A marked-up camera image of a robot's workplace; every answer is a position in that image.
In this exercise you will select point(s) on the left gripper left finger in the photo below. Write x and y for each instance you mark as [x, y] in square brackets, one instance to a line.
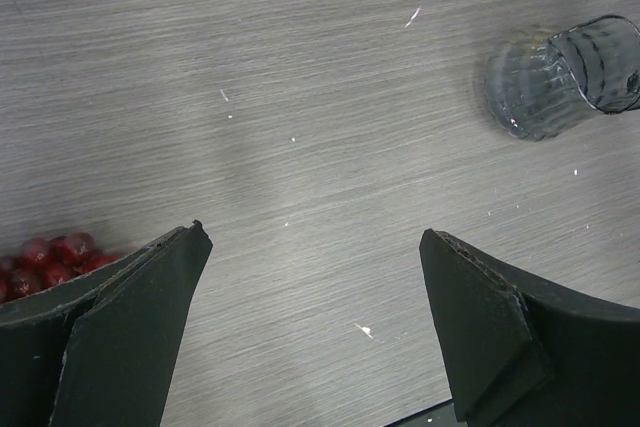
[100, 350]

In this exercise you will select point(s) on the red grape bunch on table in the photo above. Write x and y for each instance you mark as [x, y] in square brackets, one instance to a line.
[42, 264]

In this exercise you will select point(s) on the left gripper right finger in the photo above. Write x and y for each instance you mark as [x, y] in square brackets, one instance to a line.
[518, 347]

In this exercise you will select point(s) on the grey transparent glass server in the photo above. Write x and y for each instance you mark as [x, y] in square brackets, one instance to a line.
[540, 83]

